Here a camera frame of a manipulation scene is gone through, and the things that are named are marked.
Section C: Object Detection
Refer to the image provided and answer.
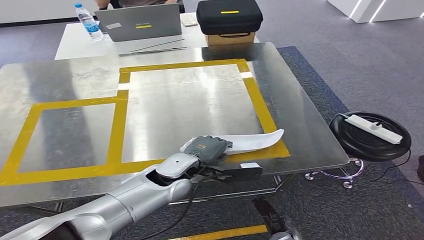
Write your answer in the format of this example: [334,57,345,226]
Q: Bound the black camera cable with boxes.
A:
[139,165,213,240]

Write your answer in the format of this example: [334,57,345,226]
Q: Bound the steel workbench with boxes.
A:
[0,42,351,213]

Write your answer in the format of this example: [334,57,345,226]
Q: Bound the black carrying case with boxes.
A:
[196,0,264,36]

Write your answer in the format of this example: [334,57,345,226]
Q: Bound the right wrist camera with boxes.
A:
[252,198,286,234]

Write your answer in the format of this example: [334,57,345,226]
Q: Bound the yellow tape on workbench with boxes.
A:
[0,58,291,186]

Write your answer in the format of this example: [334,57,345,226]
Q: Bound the black round stool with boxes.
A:
[304,111,413,190]

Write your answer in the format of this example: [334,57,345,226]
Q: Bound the brown cardboard box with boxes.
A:
[204,32,257,47]

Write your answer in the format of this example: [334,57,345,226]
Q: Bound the grey laptop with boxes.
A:
[94,3,183,43]

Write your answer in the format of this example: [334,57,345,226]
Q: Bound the white lit platform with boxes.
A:
[326,0,424,24]

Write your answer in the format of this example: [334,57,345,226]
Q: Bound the black power cable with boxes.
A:
[370,149,424,186]

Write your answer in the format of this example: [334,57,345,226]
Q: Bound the thin grey metal strip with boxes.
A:
[129,38,186,53]
[118,46,188,56]

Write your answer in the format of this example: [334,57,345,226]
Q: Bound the yellow square floor tape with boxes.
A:
[168,224,269,240]

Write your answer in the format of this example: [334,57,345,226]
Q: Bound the white power strip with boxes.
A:
[344,114,404,145]

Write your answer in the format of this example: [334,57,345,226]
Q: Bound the clear water bottle blue label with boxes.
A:
[74,3,105,42]

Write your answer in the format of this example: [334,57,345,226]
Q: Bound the seated person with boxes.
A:
[94,0,185,14]

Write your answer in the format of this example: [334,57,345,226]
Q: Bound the white plastic body part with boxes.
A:
[179,128,285,156]

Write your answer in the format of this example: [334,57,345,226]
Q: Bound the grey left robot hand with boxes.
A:
[183,135,234,166]

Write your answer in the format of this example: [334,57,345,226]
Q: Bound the white numeric keypad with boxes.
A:
[180,12,199,27]

